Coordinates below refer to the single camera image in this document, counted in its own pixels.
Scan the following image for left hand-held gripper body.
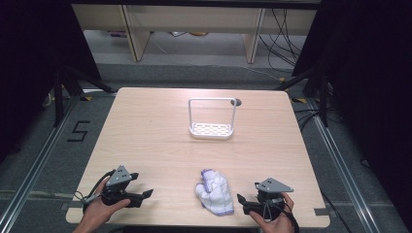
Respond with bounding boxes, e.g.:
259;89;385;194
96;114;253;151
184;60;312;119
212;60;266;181
101;164;144;209

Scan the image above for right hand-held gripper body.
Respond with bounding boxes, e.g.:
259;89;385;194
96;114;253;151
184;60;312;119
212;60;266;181
255;177;295;222

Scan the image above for white cloth with purple lines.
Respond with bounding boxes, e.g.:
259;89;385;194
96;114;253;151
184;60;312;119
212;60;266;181
194;168;235;217

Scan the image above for white rack with handle bar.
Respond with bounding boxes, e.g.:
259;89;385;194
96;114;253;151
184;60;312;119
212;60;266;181
188;97;238;141

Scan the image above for person's right hand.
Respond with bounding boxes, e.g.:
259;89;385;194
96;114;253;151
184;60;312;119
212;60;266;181
249;192;296;233

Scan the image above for person's left hand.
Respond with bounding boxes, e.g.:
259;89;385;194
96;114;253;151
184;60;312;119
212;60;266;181
82;178;132;226

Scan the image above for black metal stand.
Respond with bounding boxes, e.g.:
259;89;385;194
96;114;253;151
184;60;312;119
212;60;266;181
274;63;330;128
52;63;117;128

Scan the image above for black curtain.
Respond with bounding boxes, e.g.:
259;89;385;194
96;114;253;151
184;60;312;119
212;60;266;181
291;0;412;224
0;0;102;163

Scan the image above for beige wooden desk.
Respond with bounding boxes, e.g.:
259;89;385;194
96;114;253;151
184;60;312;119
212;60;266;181
71;3;319;64

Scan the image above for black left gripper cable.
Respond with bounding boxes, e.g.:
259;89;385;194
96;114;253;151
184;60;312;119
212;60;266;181
73;169;117;206

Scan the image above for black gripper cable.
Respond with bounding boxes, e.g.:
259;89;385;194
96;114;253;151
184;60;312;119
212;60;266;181
262;196;301;233
73;169;117;206

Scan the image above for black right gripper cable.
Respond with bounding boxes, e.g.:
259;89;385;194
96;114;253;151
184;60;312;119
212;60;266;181
262;196;301;233

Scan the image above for aluminium floor rail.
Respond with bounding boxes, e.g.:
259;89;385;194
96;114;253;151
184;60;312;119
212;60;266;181
0;95;81;233
306;96;381;233

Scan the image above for black floor cables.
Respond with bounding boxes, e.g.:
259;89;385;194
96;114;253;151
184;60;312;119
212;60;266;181
292;107;326;131

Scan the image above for white floor cable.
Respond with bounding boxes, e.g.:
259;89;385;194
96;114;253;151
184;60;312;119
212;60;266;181
238;64;284;83

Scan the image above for bundle of black cables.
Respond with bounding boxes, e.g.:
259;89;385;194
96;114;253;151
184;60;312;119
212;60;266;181
257;8;303;72

